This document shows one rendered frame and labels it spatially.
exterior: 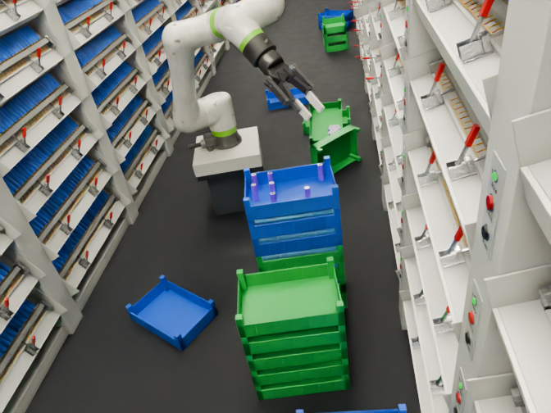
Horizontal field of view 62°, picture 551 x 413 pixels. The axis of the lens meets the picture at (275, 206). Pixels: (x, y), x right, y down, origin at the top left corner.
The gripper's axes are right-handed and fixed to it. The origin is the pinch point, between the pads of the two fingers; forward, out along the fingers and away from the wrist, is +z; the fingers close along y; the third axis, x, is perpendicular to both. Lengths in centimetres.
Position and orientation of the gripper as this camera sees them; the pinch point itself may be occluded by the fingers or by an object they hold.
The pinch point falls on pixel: (309, 106)
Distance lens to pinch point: 142.6
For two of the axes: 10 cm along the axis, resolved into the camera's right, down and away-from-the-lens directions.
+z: 6.5, 7.6, -0.8
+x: 3.6, -4.0, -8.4
